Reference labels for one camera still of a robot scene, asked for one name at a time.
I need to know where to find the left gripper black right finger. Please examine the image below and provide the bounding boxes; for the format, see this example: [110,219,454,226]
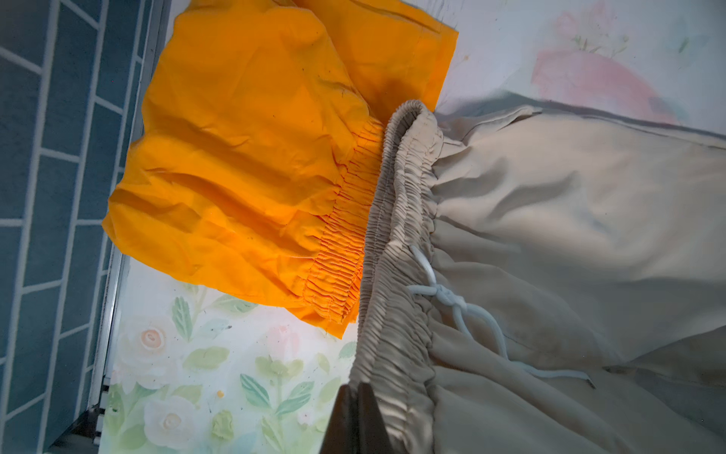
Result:
[357,383,394,454]

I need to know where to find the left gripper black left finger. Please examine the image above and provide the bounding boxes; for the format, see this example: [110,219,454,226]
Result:
[320,384,359,454]

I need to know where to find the beige shorts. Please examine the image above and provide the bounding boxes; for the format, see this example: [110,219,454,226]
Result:
[350,101,725,453]

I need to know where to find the orange shorts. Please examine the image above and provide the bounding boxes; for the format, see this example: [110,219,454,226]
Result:
[103,1,458,337]

